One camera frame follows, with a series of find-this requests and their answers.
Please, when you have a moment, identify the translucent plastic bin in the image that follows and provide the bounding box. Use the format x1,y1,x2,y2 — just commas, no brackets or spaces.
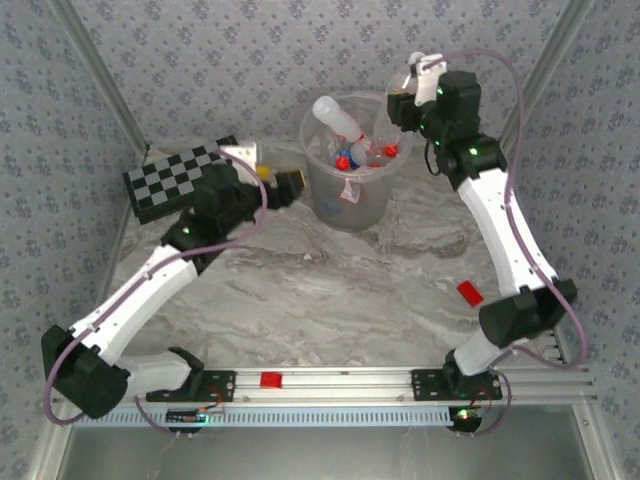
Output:
298,92,412,232

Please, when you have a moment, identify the black grey chessboard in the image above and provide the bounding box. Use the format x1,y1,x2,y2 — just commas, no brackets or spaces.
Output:
122,134,239,226

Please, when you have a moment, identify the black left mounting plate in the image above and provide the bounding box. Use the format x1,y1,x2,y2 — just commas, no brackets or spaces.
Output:
144,369,237,404

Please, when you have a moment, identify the black mounting plate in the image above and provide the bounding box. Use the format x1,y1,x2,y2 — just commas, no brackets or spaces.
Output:
410,368,504,401
144,369,237,404

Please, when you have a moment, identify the red plastic block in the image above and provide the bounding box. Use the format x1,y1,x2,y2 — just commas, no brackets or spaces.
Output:
456,279,485,308

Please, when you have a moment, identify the left circuit board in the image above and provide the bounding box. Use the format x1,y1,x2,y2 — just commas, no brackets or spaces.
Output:
165,408,209,426

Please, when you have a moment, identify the circuit board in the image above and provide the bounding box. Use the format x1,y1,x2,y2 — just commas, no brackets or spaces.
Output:
447,405,484,434
165,408,209,426

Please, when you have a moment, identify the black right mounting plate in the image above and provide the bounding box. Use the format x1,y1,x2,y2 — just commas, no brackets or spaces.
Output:
410,368,504,401

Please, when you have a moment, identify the grey metal panel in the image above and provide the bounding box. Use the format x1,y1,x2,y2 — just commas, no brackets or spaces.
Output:
29,402,621,480

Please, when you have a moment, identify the right circuit board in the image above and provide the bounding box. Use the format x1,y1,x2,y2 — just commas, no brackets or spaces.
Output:
447,405,484,434

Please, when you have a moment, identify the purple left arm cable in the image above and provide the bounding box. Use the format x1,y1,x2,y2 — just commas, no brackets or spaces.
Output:
42,147,271,441

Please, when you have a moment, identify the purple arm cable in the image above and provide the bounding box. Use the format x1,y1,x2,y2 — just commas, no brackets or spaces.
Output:
42,147,271,441
422,48,590,439

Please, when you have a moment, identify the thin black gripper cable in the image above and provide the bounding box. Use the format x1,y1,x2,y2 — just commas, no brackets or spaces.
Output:
423,137,444,177

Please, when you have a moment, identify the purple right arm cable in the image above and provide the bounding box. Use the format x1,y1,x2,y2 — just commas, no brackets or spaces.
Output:
422,48,590,439

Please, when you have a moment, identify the aluminium frame post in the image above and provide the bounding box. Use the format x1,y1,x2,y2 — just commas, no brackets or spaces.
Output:
494,0,597,151
48,0,152,154

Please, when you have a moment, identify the aluminium side rail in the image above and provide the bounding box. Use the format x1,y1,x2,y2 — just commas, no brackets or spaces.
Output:
492,142,571,366
94,147,151,321

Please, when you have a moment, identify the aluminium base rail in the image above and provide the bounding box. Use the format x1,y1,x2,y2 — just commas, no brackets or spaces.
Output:
52,366,599,405

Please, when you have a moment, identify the slotted cable duct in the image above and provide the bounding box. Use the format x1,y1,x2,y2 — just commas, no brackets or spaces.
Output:
73,405,454,429

